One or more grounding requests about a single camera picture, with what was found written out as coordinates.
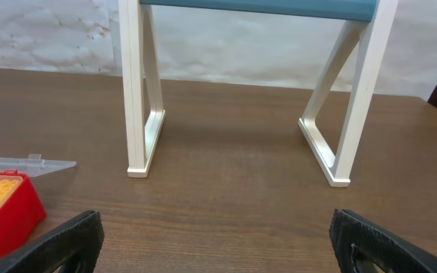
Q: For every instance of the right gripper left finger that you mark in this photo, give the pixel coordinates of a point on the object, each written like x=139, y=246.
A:
x=70, y=242

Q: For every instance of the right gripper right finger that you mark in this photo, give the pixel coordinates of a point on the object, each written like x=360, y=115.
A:
x=370, y=242

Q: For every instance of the red and yellow tip box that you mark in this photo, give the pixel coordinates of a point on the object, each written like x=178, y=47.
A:
x=10, y=216

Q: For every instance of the white and blue stand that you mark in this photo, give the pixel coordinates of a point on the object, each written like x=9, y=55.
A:
x=135, y=95

